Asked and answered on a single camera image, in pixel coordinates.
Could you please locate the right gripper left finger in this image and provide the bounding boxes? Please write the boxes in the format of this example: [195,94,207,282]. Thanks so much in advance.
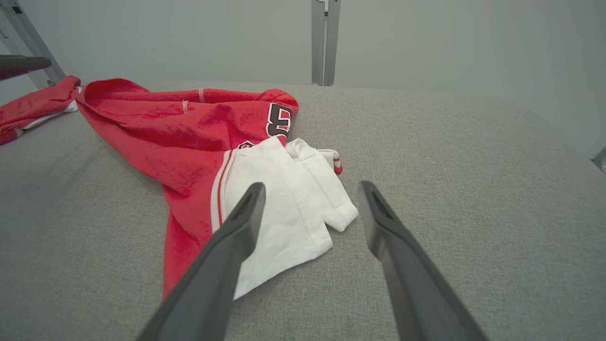
[136,182,267,341]

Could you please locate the grey metal upright post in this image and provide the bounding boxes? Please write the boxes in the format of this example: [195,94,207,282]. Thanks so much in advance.
[311,0,326,86]
[324,0,342,87]

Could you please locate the grey slanted metal frame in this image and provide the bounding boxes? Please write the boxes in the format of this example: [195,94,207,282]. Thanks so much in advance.
[0,0,67,90]

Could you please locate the red white basketball jersey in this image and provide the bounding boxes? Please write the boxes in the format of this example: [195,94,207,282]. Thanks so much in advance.
[73,78,359,301]

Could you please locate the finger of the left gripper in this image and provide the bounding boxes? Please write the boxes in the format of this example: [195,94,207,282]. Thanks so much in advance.
[0,55,52,81]

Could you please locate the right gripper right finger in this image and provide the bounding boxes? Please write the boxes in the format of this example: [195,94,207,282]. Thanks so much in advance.
[358,180,489,341]

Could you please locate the red shorts with white stripe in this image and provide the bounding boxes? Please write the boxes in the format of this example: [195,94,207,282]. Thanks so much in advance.
[0,76,82,146]

